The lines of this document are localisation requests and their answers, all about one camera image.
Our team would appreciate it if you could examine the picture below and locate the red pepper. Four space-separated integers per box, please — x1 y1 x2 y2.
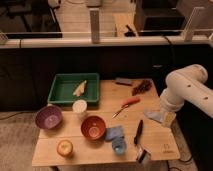
121 97 140 107

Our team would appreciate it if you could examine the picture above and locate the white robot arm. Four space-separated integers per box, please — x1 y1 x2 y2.
160 64 213 127

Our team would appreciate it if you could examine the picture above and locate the blue plastic cup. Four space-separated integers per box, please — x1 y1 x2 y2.
112 137 127 155

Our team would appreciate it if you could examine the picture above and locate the white paper cup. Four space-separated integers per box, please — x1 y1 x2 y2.
72 99 87 117

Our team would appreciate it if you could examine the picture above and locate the light blue cloth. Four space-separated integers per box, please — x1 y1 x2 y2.
144 110 163 123

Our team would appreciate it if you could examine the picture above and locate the black spatula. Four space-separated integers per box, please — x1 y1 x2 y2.
134 120 143 145

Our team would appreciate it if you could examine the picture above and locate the small black metal object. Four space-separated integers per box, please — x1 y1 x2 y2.
136 147 150 163

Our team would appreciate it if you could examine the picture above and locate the dark grey sponge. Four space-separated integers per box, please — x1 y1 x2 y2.
115 78 133 86

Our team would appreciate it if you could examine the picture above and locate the red bowl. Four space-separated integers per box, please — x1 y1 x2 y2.
81 116 106 140

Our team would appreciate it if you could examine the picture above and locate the white railing bar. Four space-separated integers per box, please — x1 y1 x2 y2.
0 35 213 49

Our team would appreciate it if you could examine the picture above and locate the black object on floor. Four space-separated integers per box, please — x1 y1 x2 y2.
124 25 136 37

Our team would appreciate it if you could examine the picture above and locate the yellow banana piece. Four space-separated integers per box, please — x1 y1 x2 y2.
73 80 87 97

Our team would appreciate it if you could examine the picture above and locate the green plastic tray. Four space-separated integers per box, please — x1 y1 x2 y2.
48 73 100 106

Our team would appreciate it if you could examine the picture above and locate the yellow apple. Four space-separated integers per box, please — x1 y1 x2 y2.
57 140 73 157

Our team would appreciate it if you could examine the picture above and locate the purple bowl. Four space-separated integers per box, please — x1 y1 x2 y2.
35 105 62 129

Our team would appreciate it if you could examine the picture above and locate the right white post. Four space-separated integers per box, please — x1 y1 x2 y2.
181 7 205 41

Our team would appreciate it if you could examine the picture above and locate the white post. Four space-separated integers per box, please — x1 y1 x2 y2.
89 8 100 44
181 7 205 41

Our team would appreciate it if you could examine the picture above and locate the left white post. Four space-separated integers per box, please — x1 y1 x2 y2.
89 8 100 44

